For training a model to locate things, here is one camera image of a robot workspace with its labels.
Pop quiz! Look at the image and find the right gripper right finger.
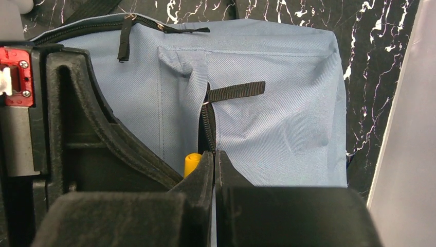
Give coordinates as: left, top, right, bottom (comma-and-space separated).
215, 151, 382, 246

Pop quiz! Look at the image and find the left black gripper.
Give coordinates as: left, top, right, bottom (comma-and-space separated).
1, 41, 182, 246

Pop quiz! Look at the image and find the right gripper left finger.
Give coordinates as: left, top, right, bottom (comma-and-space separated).
32, 152, 214, 246

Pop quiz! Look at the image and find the white yellow marker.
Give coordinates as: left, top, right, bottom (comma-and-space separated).
184, 153, 202, 178

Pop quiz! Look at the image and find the blue student backpack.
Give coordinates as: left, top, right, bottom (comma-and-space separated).
30, 13, 348, 247

